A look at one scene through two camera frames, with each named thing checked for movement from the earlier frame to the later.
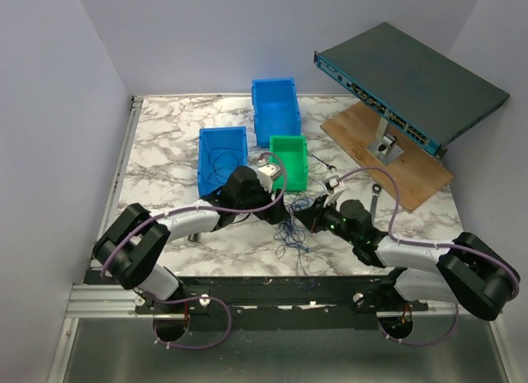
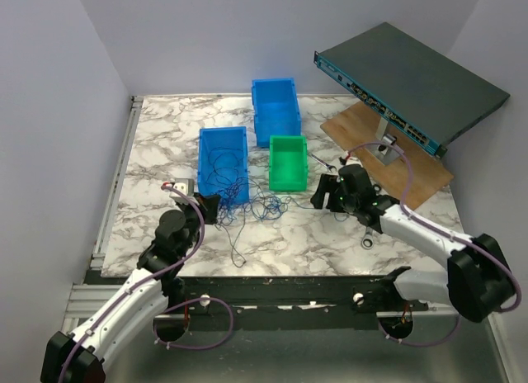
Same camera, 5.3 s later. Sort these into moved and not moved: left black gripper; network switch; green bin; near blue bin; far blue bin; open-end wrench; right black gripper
Moved: right black gripper; left black gripper
Not moved: network switch; open-end wrench; green bin; far blue bin; near blue bin
